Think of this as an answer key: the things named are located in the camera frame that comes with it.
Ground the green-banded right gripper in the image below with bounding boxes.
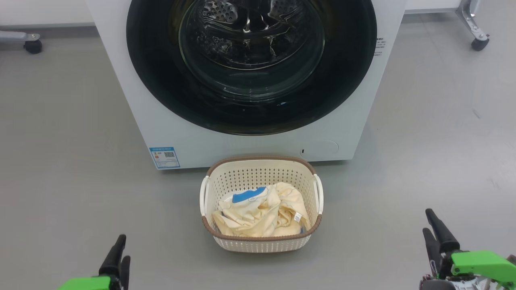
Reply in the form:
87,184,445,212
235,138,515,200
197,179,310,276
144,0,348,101
419,208,516,290

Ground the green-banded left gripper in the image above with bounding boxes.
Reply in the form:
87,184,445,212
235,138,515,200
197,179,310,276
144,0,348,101
58,234,131,290

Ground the cream garment with blue collar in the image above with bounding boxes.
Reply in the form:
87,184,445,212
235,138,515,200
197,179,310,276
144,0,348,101
211,186,283,237

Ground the cream garment with white tag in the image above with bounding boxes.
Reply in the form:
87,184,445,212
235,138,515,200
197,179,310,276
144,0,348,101
262,182,311,236

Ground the washing machine glass door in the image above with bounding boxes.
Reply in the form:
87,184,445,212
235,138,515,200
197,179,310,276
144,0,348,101
126,0,378,136

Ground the white front-load washing machine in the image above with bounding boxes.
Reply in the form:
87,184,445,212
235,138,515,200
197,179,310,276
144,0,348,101
85,0,408,170

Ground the perforated steel washing machine drum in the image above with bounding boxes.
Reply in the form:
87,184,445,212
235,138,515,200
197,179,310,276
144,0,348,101
179,0,325,101

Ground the blue energy label sticker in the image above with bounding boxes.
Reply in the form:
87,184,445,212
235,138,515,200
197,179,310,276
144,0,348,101
149,147,181,170

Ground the cream perforated laundry basket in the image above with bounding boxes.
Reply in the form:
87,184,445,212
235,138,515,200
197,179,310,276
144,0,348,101
199,156,324,253

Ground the metal stand leg with caster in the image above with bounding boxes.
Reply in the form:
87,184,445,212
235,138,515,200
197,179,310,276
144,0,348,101
456,0,490,52

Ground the grey stand leg with caster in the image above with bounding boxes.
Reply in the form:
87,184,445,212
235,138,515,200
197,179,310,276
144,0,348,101
0,31,43,54

